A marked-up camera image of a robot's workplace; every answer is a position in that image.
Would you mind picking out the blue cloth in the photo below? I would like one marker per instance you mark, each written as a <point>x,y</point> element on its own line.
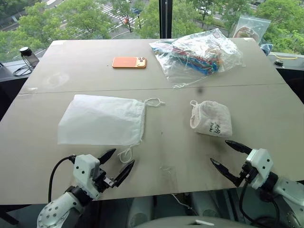
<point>266,48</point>

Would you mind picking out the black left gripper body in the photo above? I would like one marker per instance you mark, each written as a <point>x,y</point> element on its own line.
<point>102,181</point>

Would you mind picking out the clear zip bag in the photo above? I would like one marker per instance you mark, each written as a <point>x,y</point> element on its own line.
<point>251,28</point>

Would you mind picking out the black window frame post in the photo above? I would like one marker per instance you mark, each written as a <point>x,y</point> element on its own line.
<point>165,19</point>

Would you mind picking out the orange smartphone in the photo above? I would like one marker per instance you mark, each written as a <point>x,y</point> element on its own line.
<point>129,62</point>

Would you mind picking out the small white cloth pouch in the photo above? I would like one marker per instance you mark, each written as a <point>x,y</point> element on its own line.
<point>211,118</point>

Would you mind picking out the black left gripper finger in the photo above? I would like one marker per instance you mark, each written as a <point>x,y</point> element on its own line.
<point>124,173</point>
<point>106,156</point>

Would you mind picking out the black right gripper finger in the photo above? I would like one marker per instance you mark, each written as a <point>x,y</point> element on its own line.
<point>224,170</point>
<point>237,146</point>

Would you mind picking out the clear bag of colourful items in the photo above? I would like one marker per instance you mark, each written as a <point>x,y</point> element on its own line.
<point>197,57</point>

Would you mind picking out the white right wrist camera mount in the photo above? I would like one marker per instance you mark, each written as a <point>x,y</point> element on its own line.
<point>260,165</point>

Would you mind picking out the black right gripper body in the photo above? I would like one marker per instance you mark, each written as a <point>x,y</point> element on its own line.
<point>245,173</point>

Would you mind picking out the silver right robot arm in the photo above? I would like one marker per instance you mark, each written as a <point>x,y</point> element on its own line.
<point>286,204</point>

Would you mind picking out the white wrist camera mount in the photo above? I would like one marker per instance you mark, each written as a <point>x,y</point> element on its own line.
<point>260,165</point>
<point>84,170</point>

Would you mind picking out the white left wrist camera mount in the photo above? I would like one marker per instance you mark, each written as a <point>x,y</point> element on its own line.
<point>84,170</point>

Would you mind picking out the dark water bottle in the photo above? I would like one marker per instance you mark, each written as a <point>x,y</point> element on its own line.
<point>29,57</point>

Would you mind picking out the small black round object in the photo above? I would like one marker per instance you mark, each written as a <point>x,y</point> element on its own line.
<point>278,63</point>

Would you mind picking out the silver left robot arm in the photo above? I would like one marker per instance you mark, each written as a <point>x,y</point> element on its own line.
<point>55,212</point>

